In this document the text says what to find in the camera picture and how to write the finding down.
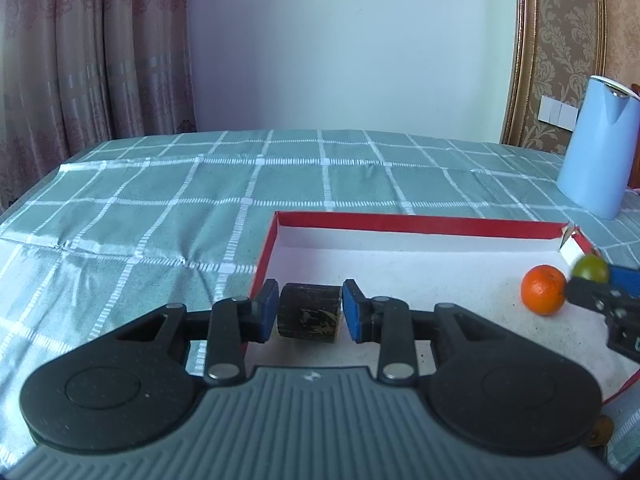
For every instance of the orange mandarin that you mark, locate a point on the orange mandarin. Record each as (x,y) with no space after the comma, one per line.
(543,290)

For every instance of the white wall switch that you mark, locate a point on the white wall switch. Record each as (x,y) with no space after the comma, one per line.
(559,111)

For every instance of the green tomato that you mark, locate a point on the green tomato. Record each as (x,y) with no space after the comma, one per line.
(590,267)

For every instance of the gold wall moulding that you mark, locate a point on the gold wall moulding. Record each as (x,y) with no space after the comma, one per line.
(520,60)

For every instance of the light blue kettle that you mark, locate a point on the light blue kettle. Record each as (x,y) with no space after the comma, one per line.
(597,150)

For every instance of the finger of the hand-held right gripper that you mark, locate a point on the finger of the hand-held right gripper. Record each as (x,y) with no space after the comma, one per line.
(625,276)
(582,295)

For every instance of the pink patterned curtain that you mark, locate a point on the pink patterned curtain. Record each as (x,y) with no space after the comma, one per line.
(90,60)

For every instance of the red cardboard box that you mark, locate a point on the red cardboard box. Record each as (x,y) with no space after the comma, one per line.
(425,270)

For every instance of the green checked tablecloth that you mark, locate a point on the green checked tablecloth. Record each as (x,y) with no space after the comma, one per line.
(150,200)

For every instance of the brown longan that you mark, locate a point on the brown longan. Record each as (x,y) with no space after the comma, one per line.
(602,429)

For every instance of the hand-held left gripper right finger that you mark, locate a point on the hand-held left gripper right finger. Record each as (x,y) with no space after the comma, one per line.
(350,310)

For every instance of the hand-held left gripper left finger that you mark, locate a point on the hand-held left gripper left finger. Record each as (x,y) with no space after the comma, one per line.
(269,307)

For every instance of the dark eggplant piece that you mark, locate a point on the dark eggplant piece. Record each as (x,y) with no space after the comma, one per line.
(307,315)

